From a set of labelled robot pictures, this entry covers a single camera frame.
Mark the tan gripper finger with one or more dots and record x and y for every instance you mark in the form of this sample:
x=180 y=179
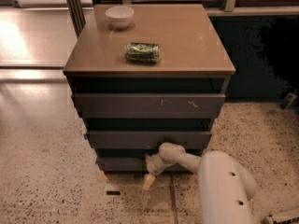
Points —
x=148 y=181

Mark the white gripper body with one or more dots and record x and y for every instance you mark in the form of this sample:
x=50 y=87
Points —
x=153 y=166

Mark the dark bottom drawer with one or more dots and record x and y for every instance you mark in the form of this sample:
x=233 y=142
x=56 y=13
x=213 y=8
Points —
x=128 y=164

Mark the dark drawer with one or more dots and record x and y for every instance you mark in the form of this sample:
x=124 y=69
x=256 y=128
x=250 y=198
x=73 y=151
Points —
x=128 y=164
x=147 y=140
x=148 y=106

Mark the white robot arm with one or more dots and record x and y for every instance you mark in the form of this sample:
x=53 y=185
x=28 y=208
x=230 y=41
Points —
x=225 y=186

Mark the dark middle drawer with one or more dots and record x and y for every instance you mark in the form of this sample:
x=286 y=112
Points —
x=147 y=140

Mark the dark top drawer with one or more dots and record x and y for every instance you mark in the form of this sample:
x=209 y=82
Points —
x=148 y=106

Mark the brown drawer cabinet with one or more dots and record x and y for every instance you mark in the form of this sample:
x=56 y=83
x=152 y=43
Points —
x=192 y=61

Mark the green soda can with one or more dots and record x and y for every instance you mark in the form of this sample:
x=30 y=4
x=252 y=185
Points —
x=142 y=52

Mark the white power strip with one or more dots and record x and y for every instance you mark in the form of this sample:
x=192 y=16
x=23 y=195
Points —
x=286 y=217

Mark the white bowl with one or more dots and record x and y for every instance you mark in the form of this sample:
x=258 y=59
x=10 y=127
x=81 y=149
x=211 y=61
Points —
x=120 y=17

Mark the dark low cabinet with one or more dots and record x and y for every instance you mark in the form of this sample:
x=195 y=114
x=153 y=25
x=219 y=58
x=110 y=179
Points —
x=265 y=53

